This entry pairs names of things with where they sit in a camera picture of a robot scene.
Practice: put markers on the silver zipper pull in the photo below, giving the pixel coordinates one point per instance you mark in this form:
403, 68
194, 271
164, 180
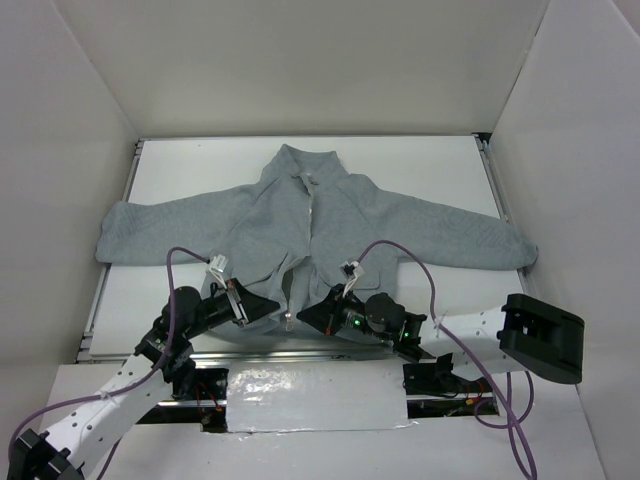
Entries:
289, 325

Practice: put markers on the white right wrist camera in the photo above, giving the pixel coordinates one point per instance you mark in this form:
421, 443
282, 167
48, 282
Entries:
352, 272

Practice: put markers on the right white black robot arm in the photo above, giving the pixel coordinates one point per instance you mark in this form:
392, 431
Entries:
524, 334

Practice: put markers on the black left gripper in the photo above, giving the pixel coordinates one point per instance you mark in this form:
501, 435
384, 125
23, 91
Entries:
240, 304

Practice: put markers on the silver foil tape sheet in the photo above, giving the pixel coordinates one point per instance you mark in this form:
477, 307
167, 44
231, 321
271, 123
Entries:
316, 396

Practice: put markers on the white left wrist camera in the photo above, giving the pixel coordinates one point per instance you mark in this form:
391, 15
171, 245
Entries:
218, 268

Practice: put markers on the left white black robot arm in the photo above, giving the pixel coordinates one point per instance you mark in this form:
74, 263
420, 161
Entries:
160, 367

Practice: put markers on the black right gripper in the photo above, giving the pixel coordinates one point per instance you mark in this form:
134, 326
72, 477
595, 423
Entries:
333, 314

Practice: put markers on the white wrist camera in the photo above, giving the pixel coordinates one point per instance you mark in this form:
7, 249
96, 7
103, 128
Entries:
218, 268
352, 272

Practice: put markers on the grey zip-up fleece jacket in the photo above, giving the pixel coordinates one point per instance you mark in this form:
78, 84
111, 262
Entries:
287, 234

